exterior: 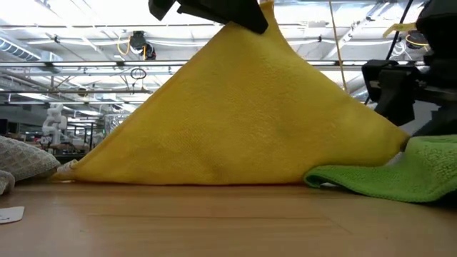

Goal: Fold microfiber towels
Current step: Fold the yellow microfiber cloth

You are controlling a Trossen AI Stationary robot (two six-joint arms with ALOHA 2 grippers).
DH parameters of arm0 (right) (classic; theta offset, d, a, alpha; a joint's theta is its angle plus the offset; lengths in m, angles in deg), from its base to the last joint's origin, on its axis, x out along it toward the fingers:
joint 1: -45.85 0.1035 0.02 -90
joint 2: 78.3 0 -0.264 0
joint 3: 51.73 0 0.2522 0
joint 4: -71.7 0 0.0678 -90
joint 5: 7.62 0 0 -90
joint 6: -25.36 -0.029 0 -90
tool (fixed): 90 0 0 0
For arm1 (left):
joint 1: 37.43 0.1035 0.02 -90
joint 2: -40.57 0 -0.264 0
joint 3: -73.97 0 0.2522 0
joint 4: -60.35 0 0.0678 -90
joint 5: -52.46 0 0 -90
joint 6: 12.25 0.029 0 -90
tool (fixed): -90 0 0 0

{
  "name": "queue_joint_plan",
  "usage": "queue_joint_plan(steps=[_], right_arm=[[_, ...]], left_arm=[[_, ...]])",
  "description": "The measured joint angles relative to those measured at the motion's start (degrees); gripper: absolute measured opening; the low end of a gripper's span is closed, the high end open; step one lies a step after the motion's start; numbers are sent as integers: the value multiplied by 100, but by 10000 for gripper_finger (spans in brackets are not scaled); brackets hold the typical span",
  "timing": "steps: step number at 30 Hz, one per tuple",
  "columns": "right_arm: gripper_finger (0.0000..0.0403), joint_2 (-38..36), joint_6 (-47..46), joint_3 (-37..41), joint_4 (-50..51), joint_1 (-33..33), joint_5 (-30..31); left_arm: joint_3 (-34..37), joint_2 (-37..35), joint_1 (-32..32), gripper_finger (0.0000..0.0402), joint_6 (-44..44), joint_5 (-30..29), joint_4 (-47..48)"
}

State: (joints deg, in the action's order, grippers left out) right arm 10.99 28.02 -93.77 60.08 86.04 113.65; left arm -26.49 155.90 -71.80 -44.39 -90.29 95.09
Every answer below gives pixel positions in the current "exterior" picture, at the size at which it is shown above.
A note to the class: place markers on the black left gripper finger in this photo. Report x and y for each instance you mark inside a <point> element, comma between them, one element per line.
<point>232,14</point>

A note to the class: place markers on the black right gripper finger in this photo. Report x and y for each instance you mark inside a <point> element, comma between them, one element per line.
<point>437,123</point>

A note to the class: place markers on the yellow microfiber towel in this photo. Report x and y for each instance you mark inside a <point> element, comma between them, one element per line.
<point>232,125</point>

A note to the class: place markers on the grey waffle-weave towel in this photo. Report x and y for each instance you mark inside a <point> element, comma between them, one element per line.
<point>21,158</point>

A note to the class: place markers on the bright green microfiber towel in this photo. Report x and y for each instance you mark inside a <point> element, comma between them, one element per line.
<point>400,175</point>

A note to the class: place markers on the white robot figure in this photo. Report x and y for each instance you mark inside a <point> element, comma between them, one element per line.
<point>53,125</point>

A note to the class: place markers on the small yellow tag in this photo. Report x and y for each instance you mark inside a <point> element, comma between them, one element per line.
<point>398,28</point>

